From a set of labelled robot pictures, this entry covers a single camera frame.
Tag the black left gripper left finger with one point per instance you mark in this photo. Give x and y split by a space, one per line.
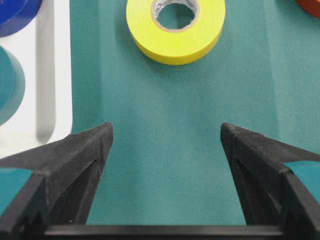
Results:
65 175

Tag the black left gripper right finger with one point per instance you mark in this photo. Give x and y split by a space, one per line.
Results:
270 193

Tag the green tape roll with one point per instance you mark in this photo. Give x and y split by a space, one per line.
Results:
12 85

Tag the blue tape roll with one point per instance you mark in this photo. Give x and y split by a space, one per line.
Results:
17 14

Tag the yellow tape roll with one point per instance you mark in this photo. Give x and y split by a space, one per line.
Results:
175 46

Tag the white plastic tray case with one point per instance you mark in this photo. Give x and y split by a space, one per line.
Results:
43 49

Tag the red tape roll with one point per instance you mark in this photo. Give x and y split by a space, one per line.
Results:
310 6

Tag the green table cloth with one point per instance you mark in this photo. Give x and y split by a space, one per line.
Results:
167 164

